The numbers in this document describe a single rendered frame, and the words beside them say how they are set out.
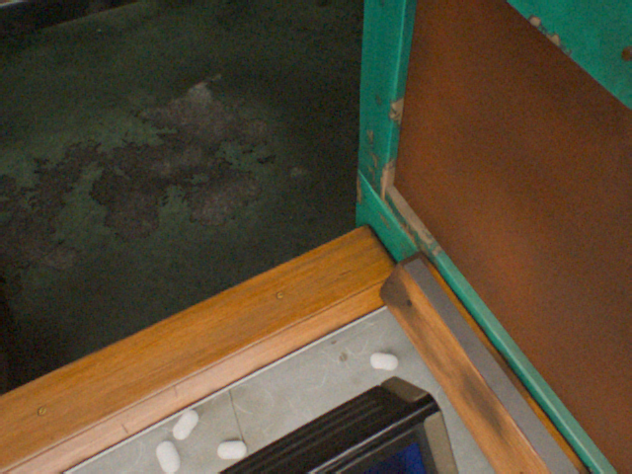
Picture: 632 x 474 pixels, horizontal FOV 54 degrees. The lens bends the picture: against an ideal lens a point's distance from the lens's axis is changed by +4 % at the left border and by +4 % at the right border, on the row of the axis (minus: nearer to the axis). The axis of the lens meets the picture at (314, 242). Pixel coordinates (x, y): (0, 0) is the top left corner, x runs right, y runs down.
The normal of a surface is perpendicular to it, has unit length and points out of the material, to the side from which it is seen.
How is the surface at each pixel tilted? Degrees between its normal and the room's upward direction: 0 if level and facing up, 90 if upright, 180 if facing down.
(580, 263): 90
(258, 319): 0
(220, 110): 0
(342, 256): 0
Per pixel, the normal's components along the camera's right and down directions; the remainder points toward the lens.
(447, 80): -0.88, 0.42
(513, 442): -0.82, 0.16
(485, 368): -0.04, -0.53
